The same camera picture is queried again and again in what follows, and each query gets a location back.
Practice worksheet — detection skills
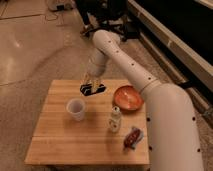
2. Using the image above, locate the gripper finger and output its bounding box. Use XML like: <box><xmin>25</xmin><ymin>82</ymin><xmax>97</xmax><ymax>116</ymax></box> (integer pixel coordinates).
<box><xmin>83</xmin><ymin>73</ymin><xmax>90</xmax><ymax>85</ymax></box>
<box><xmin>92</xmin><ymin>78</ymin><xmax>100</xmax><ymax>92</ymax></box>

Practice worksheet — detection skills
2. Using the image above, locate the red wrapped snack bar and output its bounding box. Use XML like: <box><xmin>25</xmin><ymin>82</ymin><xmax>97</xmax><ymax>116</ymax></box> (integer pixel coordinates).
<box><xmin>124</xmin><ymin>127</ymin><xmax>144</xmax><ymax>149</ymax></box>

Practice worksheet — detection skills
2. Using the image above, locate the black eraser block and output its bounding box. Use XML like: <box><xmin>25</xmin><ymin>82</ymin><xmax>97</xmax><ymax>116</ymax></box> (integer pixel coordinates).
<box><xmin>80</xmin><ymin>84</ymin><xmax>106</xmax><ymax>96</ymax></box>

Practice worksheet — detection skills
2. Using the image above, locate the white ceramic cup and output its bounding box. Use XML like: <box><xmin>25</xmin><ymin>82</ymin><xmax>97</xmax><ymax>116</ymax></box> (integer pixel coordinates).
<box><xmin>66</xmin><ymin>98</ymin><xmax>86</xmax><ymax>121</ymax></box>

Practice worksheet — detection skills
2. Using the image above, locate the power strip on floor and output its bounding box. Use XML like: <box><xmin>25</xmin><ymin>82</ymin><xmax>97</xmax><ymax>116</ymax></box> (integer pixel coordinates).
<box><xmin>47</xmin><ymin>0</ymin><xmax>75</xmax><ymax>11</ymax></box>

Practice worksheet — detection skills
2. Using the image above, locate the black office chair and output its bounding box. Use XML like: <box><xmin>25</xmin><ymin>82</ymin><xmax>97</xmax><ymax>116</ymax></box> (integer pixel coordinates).
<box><xmin>85</xmin><ymin>0</ymin><xmax>127</xmax><ymax>37</ymax></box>

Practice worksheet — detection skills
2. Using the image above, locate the small white bottle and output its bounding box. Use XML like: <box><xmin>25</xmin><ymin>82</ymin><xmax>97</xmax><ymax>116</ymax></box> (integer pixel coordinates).
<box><xmin>109</xmin><ymin>106</ymin><xmax>122</xmax><ymax>133</ymax></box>

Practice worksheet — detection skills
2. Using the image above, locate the person's leg with shoe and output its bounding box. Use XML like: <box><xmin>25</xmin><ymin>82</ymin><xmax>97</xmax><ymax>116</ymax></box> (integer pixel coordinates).
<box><xmin>75</xmin><ymin>0</ymin><xmax>93</xmax><ymax>35</ymax></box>

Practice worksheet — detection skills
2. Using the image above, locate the orange round bowl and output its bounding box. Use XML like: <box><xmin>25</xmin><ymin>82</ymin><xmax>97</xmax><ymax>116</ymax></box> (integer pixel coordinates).
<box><xmin>113</xmin><ymin>85</ymin><xmax>144</xmax><ymax>111</ymax></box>

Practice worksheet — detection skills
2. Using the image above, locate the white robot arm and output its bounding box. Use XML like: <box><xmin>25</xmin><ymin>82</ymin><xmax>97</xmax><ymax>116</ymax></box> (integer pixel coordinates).
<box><xmin>84</xmin><ymin>30</ymin><xmax>204</xmax><ymax>171</ymax></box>

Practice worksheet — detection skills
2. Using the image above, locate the wooden table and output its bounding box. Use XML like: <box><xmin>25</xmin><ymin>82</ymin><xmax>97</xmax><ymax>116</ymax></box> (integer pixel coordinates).
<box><xmin>25</xmin><ymin>79</ymin><xmax>150</xmax><ymax>165</ymax></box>

